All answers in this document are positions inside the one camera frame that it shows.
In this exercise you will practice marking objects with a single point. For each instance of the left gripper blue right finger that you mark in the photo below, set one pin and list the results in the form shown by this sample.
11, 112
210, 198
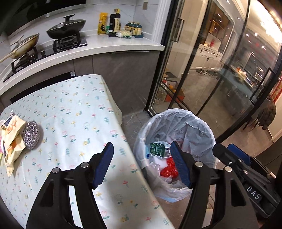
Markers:
180, 164

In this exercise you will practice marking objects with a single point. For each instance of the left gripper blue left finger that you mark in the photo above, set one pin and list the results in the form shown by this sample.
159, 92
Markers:
101, 164

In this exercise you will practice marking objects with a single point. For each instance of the green milk carton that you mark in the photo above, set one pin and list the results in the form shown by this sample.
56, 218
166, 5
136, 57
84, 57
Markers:
160, 149

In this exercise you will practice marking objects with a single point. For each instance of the yellow orange snack bag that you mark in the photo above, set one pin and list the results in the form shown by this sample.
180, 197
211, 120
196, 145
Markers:
12, 143

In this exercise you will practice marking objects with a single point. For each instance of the trash bin with liner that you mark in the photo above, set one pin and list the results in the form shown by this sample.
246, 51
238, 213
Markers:
195, 139

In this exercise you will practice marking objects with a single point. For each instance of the white kitchen countertop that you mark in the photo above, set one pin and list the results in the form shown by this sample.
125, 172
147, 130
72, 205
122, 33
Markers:
96, 44

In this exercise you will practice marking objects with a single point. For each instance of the red plastic bag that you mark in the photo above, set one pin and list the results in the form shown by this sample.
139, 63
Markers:
170, 170

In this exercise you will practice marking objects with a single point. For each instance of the floral tablecloth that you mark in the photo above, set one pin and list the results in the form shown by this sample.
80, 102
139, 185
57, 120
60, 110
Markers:
77, 118

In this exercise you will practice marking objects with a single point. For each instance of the cardboard box of oranges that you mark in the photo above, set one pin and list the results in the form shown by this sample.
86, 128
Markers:
171, 87

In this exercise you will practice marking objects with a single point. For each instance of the steel wool scrubber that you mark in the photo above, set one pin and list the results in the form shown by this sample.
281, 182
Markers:
31, 135

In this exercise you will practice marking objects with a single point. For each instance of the black framed glass door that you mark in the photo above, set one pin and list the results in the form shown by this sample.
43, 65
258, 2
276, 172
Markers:
226, 58

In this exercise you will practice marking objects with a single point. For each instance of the black gas stove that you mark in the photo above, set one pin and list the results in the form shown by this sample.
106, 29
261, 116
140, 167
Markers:
60, 45

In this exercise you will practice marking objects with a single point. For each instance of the blue lidded condiment jar set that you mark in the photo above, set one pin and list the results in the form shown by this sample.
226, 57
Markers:
135, 28

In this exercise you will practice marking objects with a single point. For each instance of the yellow seasoning packet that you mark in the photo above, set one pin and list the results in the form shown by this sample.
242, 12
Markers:
102, 23

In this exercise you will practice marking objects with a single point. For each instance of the dark soy sauce bottle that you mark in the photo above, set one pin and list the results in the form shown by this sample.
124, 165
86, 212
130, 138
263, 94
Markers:
114, 23

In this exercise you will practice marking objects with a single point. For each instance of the black wok with lid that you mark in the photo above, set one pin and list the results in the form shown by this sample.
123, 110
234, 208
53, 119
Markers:
66, 28

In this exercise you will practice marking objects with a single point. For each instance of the beige frying pan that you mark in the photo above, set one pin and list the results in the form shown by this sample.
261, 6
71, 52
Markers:
22, 47

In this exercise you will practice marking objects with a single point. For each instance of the black range hood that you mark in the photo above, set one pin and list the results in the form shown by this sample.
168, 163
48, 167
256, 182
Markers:
15, 14

